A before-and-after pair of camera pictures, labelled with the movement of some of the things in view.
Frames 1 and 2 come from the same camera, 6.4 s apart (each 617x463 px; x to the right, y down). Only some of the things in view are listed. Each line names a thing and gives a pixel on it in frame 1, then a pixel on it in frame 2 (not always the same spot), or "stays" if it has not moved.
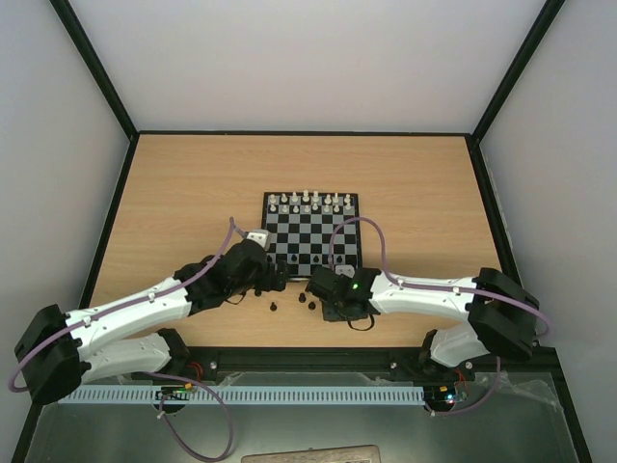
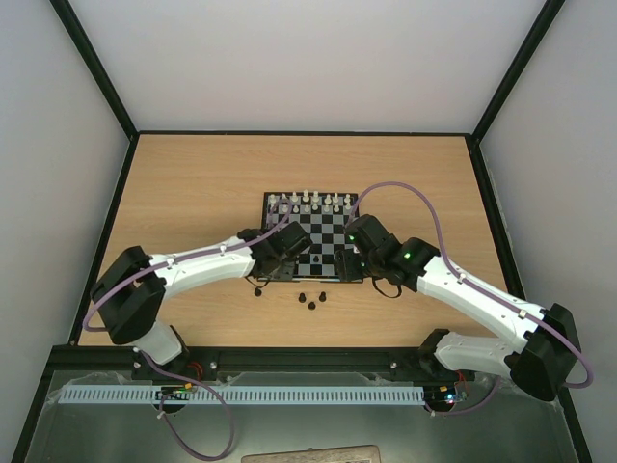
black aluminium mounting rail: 544,365 stays
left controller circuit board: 175,392 stays
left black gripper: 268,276 -> 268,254
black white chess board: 308,231 stays
